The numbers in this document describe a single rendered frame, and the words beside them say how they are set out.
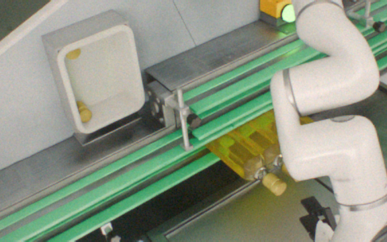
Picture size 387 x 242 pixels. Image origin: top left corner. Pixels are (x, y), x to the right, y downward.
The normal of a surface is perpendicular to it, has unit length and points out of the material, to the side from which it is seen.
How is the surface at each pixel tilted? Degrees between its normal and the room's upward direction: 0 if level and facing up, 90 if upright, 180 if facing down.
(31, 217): 90
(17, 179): 90
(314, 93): 52
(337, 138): 71
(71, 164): 90
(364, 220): 60
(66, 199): 90
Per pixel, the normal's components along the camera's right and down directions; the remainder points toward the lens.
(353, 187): -0.41, 0.28
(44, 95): 0.57, 0.47
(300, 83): -0.37, -0.17
